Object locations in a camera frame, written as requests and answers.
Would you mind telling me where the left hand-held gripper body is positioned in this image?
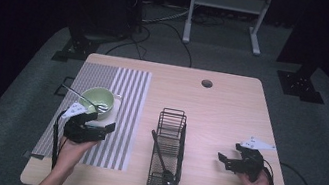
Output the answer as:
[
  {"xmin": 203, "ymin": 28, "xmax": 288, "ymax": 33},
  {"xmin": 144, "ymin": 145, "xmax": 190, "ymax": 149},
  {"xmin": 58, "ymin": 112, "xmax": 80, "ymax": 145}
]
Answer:
[{"xmin": 56, "ymin": 99, "xmax": 112, "ymax": 148}]

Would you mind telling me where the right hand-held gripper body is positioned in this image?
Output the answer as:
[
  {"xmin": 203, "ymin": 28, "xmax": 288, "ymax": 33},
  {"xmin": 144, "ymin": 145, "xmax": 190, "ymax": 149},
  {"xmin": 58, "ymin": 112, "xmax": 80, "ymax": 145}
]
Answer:
[{"xmin": 222, "ymin": 132, "xmax": 278, "ymax": 185}]

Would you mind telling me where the light green ceramic bowl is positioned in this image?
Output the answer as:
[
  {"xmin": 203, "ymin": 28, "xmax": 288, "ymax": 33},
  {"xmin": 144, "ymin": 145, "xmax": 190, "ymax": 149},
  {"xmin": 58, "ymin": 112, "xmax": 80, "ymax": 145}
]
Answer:
[{"xmin": 75, "ymin": 84, "xmax": 117, "ymax": 124}]

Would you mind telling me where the metal spoon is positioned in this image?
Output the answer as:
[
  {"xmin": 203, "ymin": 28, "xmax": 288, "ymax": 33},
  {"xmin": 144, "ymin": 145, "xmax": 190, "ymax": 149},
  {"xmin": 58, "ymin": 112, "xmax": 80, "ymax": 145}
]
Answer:
[{"xmin": 58, "ymin": 84, "xmax": 113, "ymax": 114}]

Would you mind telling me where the black wire cutlery rack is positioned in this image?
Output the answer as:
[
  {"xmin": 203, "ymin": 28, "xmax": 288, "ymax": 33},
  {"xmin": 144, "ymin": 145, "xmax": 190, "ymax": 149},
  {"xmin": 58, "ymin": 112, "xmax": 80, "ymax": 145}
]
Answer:
[{"xmin": 145, "ymin": 106, "xmax": 193, "ymax": 185}]

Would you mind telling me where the person's left hand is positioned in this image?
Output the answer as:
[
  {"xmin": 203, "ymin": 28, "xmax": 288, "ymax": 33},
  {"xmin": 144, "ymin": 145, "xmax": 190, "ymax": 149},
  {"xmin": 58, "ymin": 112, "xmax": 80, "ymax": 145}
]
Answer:
[{"xmin": 53, "ymin": 134, "xmax": 100, "ymax": 178}]

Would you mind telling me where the striped woven placemat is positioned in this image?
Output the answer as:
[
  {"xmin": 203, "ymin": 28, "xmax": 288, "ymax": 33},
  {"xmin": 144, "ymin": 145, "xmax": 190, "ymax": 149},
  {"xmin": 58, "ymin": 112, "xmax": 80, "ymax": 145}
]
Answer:
[{"xmin": 30, "ymin": 54, "xmax": 154, "ymax": 174}]

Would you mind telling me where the black spoon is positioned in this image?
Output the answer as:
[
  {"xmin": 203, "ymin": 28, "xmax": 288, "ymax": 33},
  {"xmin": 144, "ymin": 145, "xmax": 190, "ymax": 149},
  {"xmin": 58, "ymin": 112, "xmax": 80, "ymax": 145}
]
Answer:
[{"xmin": 142, "ymin": 129, "xmax": 186, "ymax": 185}]

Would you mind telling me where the dark stand base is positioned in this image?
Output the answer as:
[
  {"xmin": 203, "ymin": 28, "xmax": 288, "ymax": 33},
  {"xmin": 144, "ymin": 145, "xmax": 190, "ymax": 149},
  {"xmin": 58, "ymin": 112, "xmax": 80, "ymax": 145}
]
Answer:
[
  {"xmin": 272, "ymin": 59, "xmax": 329, "ymax": 106},
  {"xmin": 50, "ymin": 18, "xmax": 106, "ymax": 69}
]

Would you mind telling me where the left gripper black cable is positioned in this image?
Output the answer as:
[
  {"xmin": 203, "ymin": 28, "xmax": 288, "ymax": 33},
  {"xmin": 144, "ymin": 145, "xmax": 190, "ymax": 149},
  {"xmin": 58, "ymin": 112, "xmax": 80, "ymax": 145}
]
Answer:
[{"xmin": 45, "ymin": 108, "xmax": 69, "ymax": 171}]

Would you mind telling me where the grey table edge bracket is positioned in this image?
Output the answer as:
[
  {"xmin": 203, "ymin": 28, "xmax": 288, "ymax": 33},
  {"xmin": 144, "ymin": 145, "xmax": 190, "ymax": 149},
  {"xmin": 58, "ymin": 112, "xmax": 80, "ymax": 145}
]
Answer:
[{"xmin": 22, "ymin": 149, "xmax": 46, "ymax": 161}]

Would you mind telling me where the round table cable hole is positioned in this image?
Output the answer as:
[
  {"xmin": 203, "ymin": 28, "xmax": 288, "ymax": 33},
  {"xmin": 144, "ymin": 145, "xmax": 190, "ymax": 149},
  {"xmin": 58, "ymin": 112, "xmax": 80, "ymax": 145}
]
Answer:
[{"xmin": 200, "ymin": 78, "xmax": 215, "ymax": 89}]

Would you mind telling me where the black floor cable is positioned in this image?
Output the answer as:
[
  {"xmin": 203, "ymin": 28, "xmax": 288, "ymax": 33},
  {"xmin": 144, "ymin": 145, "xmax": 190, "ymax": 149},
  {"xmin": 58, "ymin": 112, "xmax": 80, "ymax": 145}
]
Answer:
[{"xmin": 104, "ymin": 12, "xmax": 199, "ymax": 71}]

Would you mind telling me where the white metal stand frame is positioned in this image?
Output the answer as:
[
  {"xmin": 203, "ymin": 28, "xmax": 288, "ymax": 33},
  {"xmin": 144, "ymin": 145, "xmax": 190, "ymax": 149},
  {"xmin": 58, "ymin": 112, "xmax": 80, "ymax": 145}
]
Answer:
[{"xmin": 181, "ymin": 0, "xmax": 275, "ymax": 59}]

